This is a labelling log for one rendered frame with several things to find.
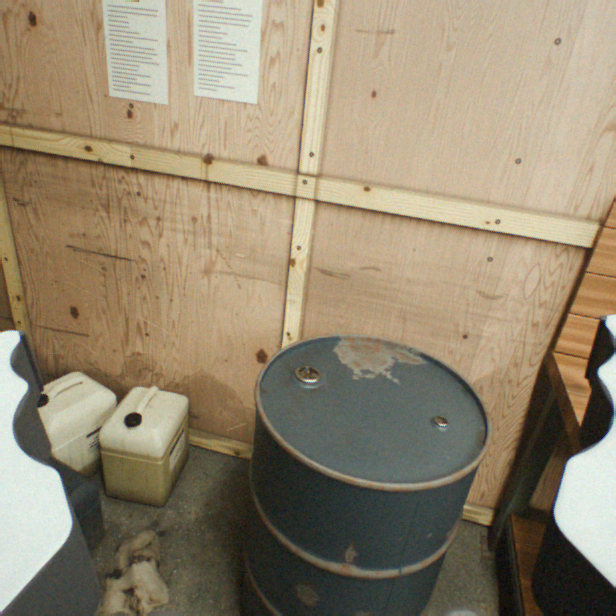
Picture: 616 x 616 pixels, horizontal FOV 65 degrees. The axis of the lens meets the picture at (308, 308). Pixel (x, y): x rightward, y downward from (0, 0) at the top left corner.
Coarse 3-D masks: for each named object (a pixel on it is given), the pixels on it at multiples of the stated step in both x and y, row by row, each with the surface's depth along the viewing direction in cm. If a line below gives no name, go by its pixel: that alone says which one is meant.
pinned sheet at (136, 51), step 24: (120, 0) 146; (144, 0) 145; (120, 24) 149; (144, 24) 148; (120, 48) 153; (144, 48) 151; (120, 72) 156; (144, 72) 154; (120, 96) 159; (144, 96) 157
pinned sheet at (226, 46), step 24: (216, 0) 140; (240, 0) 138; (216, 24) 143; (240, 24) 141; (216, 48) 146; (240, 48) 144; (216, 72) 149; (240, 72) 147; (216, 96) 152; (240, 96) 150
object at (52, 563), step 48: (0, 336) 11; (0, 384) 9; (0, 432) 8; (0, 480) 7; (48, 480) 7; (0, 528) 6; (48, 528) 6; (0, 576) 6; (48, 576) 6; (96, 576) 7
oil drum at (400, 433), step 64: (256, 384) 123; (320, 384) 128; (384, 384) 132; (448, 384) 135; (256, 448) 123; (320, 448) 108; (384, 448) 110; (448, 448) 113; (256, 512) 129; (320, 512) 107; (384, 512) 103; (448, 512) 111; (256, 576) 136; (320, 576) 116; (384, 576) 112
